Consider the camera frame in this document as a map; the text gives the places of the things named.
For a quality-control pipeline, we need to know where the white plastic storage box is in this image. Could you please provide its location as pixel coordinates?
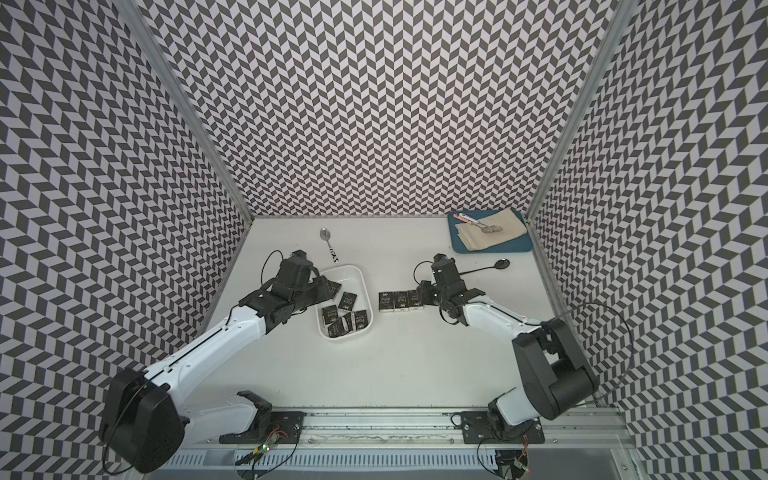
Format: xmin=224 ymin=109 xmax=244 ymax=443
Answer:
xmin=314 ymin=265 xmax=374 ymax=342

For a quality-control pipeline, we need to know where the beige folded cloth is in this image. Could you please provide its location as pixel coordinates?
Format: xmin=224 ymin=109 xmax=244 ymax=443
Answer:
xmin=453 ymin=209 xmax=528 ymax=251

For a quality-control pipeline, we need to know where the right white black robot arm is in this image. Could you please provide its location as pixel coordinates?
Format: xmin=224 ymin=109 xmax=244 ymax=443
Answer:
xmin=417 ymin=253 xmax=599 ymax=440

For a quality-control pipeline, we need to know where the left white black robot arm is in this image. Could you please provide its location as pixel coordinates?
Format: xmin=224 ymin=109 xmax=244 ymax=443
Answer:
xmin=98 ymin=250 xmax=331 ymax=473

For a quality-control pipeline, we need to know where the black pocket tissue pack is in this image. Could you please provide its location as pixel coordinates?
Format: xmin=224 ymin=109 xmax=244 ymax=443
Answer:
xmin=407 ymin=290 xmax=423 ymax=310
xmin=338 ymin=292 xmax=357 ymax=311
xmin=378 ymin=291 xmax=395 ymax=312
xmin=353 ymin=310 xmax=370 ymax=331
xmin=393 ymin=291 xmax=409 ymax=311
xmin=321 ymin=305 xmax=339 ymax=326
xmin=326 ymin=319 xmax=349 ymax=339
xmin=327 ymin=280 xmax=342 ymax=299

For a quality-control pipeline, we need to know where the black spoon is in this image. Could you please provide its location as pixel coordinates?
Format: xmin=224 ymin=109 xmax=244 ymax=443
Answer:
xmin=459 ymin=258 xmax=510 ymax=276

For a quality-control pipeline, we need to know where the red handled fork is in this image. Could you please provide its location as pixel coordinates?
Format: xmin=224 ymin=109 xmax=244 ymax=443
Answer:
xmin=453 ymin=213 xmax=503 ymax=234

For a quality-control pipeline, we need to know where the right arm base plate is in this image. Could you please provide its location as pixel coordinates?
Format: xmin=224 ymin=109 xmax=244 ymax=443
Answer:
xmin=457 ymin=410 xmax=545 ymax=445

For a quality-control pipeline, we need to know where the aluminium front rail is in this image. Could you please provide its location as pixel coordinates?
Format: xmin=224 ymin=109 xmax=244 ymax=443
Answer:
xmin=167 ymin=407 xmax=637 ymax=450

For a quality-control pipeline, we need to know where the silver spoon patterned handle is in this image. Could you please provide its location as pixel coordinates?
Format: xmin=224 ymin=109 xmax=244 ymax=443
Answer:
xmin=319 ymin=227 xmax=339 ymax=263

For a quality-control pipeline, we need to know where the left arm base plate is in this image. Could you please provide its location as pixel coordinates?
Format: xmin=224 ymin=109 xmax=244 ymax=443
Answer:
xmin=218 ymin=410 xmax=306 ymax=446

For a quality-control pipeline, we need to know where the teal tray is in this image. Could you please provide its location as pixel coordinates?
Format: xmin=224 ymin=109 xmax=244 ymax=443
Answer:
xmin=447 ymin=207 xmax=533 ymax=254

